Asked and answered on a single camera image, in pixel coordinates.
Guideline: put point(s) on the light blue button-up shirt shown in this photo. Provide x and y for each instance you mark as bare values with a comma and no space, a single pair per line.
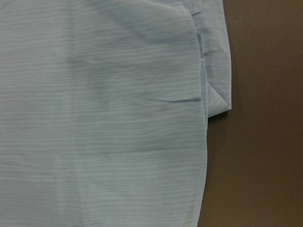
104,108

